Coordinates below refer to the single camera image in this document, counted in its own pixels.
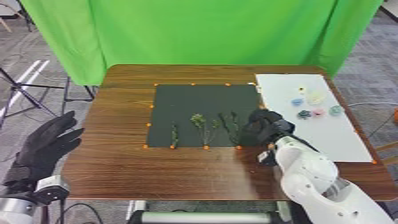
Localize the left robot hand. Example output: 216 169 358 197
2 110 86 193

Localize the black cable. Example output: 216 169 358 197
58 202 107 224

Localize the dark mat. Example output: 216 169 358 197
145 83 264 149

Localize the white flower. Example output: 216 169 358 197
306 91 328 105

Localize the pale grey bar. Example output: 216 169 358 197
141 211 276 224

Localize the black tripod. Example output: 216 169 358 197
0 67 66 129

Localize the white sheet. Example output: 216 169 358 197
255 73 377 164

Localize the teal flower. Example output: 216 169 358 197
296 109 315 120

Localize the pale green flower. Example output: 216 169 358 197
328 105 347 117

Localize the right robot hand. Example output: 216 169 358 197
242 108 297 148

